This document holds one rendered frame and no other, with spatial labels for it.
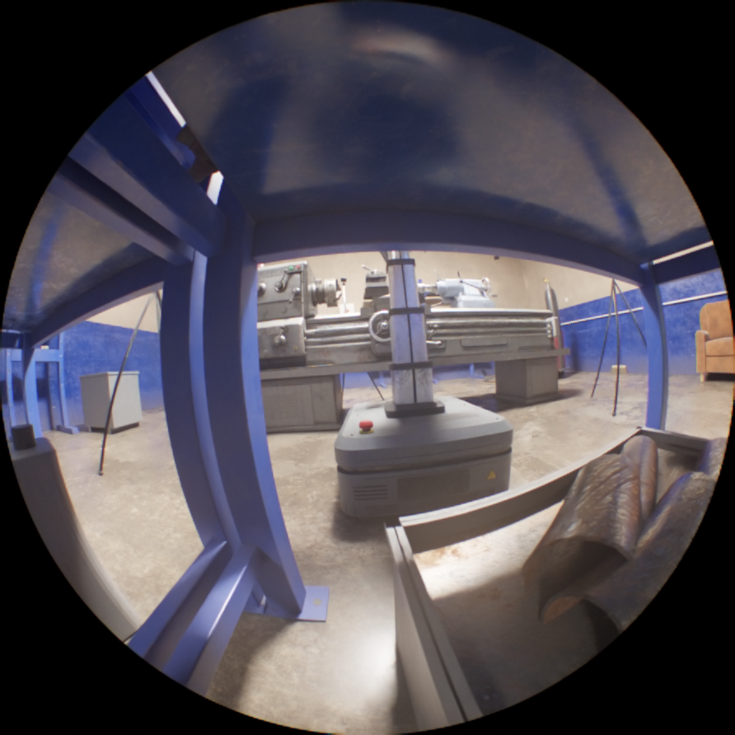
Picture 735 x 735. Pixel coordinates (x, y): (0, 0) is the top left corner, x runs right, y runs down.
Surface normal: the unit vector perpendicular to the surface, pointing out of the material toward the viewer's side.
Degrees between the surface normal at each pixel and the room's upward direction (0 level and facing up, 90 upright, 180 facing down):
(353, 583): 0
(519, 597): 0
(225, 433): 90
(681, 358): 90
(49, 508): 90
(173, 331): 90
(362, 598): 0
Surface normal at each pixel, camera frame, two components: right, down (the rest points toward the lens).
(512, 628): -0.07, -1.00
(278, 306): 0.04, 0.00
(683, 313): -1.00, 0.07
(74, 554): 0.98, -0.07
